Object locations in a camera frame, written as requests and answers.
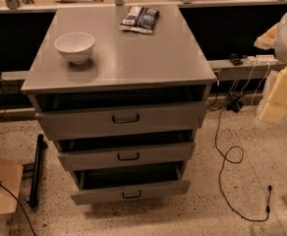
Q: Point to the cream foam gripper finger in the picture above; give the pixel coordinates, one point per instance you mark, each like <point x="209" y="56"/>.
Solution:
<point x="273" y="106"/>
<point x="268" y="39"/>

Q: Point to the grey top drawer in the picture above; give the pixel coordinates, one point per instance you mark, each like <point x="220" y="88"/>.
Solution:
<point x="117" y="121"/>

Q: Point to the grey drawer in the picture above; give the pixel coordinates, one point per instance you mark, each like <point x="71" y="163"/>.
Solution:
<point x="117" y="121"/>
<point x="129" y="183"/>
<point x="125" y="156"/>

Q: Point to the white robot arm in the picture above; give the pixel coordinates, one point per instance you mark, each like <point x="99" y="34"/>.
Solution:
<point x="281" y="40"/>

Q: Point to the grey middle drawer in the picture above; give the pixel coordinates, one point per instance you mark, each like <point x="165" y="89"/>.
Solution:
<point x="125" y="156"/>

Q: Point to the grey drawer cabinet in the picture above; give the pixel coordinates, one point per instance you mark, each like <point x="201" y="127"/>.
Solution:
<point x="125" y="69"/>

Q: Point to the grey bottom drawer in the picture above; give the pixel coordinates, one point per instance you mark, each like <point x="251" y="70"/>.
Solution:
<point x="129" y="183"/>

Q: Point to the white power strip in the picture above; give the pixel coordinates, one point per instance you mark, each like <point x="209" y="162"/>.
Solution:
<point x="262" y="59"/>

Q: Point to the black small device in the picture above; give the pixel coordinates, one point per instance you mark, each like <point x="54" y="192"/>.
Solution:
<point x="235" y="59"/>

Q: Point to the blue white snack bag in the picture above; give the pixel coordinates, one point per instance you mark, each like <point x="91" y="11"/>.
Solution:
<point x="140" y="19"/>

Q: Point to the white ceramic bowl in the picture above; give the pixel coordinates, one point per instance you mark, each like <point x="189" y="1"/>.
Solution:
<point x="75" y="47"/>

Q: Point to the black metal bar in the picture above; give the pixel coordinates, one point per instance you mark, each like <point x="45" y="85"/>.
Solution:
<point x="33" y="197"/>

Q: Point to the cardboard box left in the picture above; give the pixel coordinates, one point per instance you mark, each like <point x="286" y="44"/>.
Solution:
<point x="10" y="181"/>

